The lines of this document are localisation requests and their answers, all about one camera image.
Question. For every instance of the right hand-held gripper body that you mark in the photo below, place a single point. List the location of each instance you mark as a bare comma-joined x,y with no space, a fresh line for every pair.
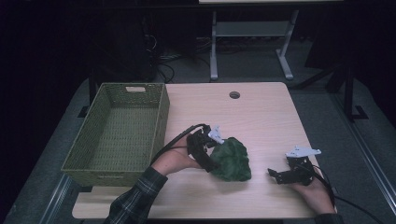
297,174

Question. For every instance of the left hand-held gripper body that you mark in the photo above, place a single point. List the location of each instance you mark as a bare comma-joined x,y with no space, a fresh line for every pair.
196,143

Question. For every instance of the dark green garment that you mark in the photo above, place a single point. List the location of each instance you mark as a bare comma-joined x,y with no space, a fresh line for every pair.
232,160

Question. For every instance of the green woven basket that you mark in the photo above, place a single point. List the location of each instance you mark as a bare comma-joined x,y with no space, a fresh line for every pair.
118,137

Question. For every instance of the person's left hand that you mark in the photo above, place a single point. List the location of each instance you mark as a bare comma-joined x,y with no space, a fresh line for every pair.
174,160

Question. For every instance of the person's right hand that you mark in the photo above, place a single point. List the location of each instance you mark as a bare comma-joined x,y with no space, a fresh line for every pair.
317,196

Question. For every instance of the black metal stand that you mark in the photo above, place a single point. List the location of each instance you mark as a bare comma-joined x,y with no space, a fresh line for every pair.
349,93

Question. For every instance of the metal floor rail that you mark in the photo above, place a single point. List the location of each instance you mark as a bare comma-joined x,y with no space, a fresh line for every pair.
364,155
54,199

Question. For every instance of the black metal post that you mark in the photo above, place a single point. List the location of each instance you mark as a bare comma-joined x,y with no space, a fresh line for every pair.
92,87

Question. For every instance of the grey metal desk frame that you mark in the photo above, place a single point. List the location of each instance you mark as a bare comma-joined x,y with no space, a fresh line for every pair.
252,29

